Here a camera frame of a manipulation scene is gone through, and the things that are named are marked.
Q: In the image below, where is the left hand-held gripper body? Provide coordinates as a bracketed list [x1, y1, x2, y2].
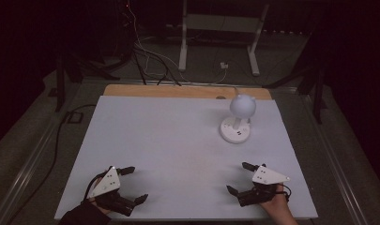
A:
[85, 166, 137, 218]

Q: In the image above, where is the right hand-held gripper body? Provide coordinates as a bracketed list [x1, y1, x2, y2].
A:
[236, 164, 291, 208]

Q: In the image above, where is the person's left hand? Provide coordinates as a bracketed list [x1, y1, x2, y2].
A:
[89, 177, 113, 217]

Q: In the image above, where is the person's right hand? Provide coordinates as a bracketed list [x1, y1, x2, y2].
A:
[258, 183, 293, 218]

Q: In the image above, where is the person's dark left sleeve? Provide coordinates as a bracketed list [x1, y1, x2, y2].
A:
[57, 200, 113, 225]

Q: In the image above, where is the white round-headed desk lamp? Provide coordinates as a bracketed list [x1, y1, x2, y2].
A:
[219, 93, 258, 145]

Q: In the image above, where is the white table mat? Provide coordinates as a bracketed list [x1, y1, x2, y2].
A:
[53, 95, 319, 221]

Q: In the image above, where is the black square floor plate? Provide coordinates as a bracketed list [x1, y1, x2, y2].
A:
[66, 111, 84, 125]

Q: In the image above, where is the black metal stand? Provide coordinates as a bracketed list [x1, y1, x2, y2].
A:
[54, 51, 121, 113]
[262, 29, 329, 126]

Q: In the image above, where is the white metal stand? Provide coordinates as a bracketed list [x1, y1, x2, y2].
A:
[177, 0, 270, 77]

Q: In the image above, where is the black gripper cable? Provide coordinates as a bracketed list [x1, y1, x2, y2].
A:
[84, 170, 110, 204]
[281, 184, 293, 203]

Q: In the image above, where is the black floor cable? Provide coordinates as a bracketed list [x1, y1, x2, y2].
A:
[6, 103, 98, 224]

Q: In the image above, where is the white lamp cable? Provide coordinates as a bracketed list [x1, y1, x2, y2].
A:
[209, 67, 242, 98]

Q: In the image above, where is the bundle of floor cables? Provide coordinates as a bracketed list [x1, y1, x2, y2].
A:
[116, 0, 183, 87]

